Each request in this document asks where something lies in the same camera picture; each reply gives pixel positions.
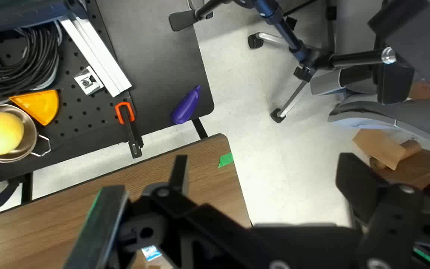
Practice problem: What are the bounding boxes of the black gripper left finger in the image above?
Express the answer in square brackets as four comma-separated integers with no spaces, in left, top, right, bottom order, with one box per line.
[65,186,129,269]

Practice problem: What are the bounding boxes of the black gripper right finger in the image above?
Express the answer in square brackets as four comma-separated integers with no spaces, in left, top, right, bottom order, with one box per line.
[336,153,430,269]

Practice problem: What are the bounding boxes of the brown cardboard pieces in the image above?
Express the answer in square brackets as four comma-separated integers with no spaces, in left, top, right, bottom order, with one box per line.
[354,83,430,190]

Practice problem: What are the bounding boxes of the grey office chair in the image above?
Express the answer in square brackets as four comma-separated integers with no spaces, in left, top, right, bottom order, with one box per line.
[311,0,430,141]

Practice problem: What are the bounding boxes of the orange triangular plastic piece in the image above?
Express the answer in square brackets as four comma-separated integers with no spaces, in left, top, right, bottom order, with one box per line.
[11,90,60,126]

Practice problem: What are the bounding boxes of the green tape marker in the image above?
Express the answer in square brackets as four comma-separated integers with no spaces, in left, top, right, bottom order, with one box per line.
[218,153,235,168]

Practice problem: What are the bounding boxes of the small white tag block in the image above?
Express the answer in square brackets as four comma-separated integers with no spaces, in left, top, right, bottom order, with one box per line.
[75,66,103,96]

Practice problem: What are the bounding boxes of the blue tripod stand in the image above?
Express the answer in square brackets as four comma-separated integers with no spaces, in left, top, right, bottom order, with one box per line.
[169,0,414,123]

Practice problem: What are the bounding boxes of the black perforated side table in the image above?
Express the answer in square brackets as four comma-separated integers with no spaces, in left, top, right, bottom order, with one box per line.
[0,0,214,205]

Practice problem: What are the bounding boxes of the white aluminium bar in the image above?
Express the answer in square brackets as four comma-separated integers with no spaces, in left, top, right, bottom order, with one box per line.
[60,14,132,98]

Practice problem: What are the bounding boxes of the orange handled clamp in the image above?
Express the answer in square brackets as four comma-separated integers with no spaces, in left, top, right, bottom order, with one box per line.
[115,101,144,159]

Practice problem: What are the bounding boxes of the metal bowl with handle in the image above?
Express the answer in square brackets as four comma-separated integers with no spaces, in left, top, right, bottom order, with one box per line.
[0,105,53,165]

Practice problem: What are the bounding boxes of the purple handled clamp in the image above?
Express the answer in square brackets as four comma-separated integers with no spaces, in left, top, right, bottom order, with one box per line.
[171,86,208,139]

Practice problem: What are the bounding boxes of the coiled black cable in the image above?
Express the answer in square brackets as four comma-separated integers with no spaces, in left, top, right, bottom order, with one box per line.
[0,23,63,104]

